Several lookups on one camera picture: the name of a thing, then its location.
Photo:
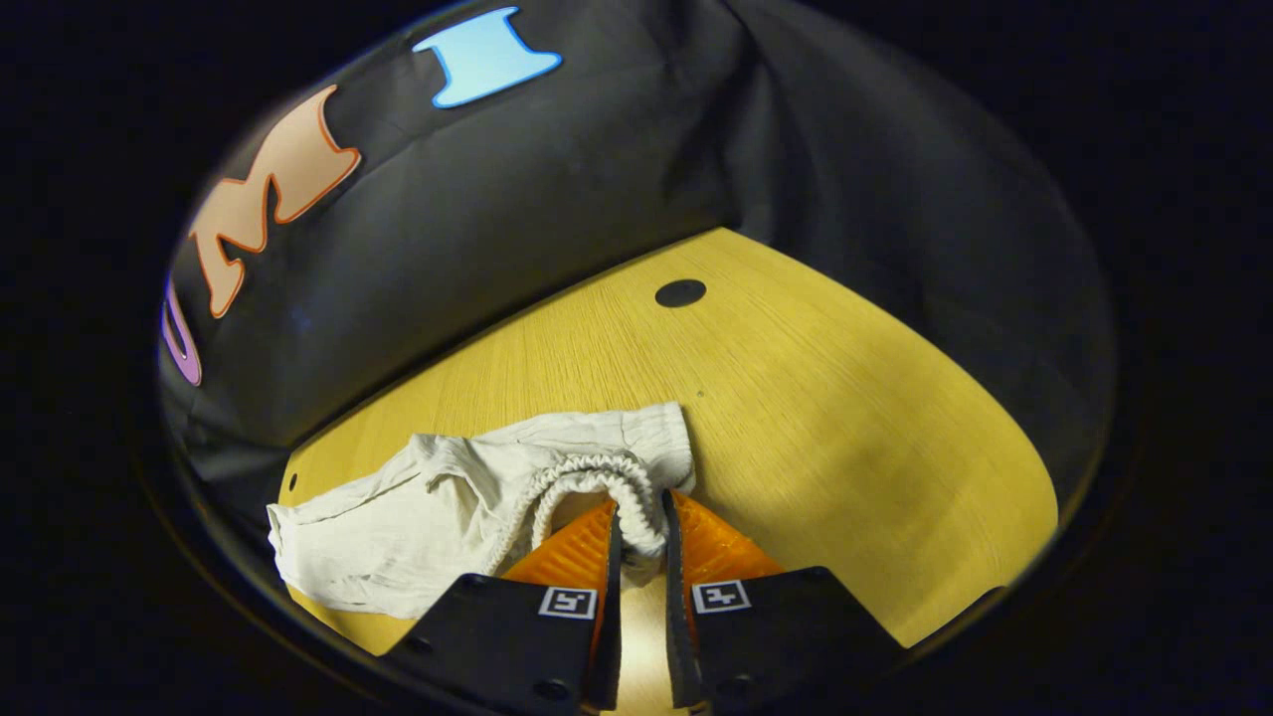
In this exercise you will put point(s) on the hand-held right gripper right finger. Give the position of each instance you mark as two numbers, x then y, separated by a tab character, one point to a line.
766	641

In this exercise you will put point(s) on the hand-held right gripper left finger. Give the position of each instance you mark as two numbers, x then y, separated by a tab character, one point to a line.
527	646

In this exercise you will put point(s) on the white jeans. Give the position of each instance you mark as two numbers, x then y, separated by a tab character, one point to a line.
418	517

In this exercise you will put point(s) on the black backdrop cloth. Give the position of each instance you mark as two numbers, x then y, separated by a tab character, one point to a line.
557	199

